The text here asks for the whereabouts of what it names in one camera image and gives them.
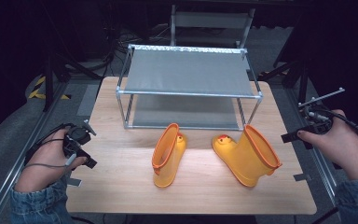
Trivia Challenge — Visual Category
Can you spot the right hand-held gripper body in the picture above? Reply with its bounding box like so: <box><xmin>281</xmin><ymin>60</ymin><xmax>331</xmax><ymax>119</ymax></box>
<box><xmin>297</xmin><ymin>87</ymin><xmax>346</xmax><ymax>136</ymax></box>

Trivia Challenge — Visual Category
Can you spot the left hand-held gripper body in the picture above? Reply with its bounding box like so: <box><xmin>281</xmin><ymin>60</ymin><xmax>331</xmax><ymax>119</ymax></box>
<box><xmin>62</xmin><ymin>119</ymin><xmax>98</xmax><ymax>157</ymax></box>

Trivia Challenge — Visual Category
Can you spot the yellow rain boot orange trim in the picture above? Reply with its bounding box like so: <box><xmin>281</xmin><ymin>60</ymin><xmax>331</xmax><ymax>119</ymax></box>
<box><xmin>211</xmin><ymin>123</ymin><xmax>283</xmax><ymax>189</ymax></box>
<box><xmin>151</xmin><ymin>122</ymin><xmax>188</xmax><ymax>189</ymax></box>

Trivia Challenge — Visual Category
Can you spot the grey fabric metal shoe rack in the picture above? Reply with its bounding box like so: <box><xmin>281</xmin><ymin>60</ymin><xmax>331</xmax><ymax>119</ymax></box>
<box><xmin>115</xmin><ymin>43</ymin><xmax>265</xmax><ymax>131</ymax></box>

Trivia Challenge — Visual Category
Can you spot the person's right hand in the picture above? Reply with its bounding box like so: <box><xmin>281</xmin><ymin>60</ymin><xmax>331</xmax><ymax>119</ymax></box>
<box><xmin>296</xmin><ymin>108</ymin><xmax>358</xmax><ymax>182</ymax></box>

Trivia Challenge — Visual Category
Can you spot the person's left hand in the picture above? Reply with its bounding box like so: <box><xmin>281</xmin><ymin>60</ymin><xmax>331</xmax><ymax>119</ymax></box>
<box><xmin>14</xmin><ymin>126</ymin><xmax>88</xmax><ymax>194</ymax></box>

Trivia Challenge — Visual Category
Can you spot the grey tape piece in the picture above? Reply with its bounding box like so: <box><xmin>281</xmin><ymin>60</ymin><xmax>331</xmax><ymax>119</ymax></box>
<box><xmin>65</xmin><ymin>176</ymin><xmax>83</xmax><ymax>189</ymax></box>
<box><xmin>293</xmin><ymin>173</ymin><xmax>312</xmax><ymax>183</ymax></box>

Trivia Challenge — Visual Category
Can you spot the black tripod stand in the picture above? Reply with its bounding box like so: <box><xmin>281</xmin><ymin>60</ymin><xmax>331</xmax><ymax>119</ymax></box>
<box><xmin>41</xmin><ymin>50</ymin><xmax>104</xmax><ymax>113</ymax></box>
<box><xmin>259</xmin><ymin>57</ymin><xmax>313</xmax><ymax>105</ymax></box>

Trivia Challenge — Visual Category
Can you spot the yellow black floor tape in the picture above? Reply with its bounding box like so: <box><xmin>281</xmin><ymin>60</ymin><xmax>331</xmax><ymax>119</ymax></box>
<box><xmin>27</xmin><ymin>75</ymin><xmax>73</xmax><ymax>101</ymax></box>

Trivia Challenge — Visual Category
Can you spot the person's left denim sleeve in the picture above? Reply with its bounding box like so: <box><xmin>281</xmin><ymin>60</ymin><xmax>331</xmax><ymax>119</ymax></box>
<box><xmin>9</xmin><ymin>177</ymin><xmax>71</xmax><ymax>224</ymax></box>

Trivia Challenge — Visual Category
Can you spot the aluminium floor rail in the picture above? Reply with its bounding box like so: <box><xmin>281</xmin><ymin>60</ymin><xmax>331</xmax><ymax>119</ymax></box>
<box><xmin>283</xmin><ymin>87</ymin><xmax>339</xmax><ymax>207</ymax></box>
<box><xmin>0</xmin><ymin>81</ymin><xmax>71</xmax><ymax>224</ymax></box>

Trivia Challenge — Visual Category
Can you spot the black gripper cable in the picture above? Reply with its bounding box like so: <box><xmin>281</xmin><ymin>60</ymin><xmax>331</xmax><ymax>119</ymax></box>
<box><xmin>318</xmin><ymin>107</ymin><xmax>358</xmax><ymax>135</ymax></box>

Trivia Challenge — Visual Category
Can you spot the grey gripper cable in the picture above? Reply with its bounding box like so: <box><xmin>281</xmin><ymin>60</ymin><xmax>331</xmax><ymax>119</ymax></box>
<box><xmin>22</xmin><ymin>138</ymin><xmax>77</xmax><ymax>171</ymax></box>

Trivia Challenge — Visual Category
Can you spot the bundle of black floor cables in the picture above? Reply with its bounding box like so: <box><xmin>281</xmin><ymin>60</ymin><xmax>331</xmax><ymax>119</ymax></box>
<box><xmin>103</xmin><ymin>24</ymin><xmax>172</xmax><ymax>74</ymax></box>

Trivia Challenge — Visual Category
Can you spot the grey metal frame chair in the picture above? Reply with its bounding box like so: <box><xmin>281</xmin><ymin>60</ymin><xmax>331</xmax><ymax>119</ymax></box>
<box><xmin>170</xmin><ymin>4</ymin><xmax>256</xmax><ymax>49</ymax></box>

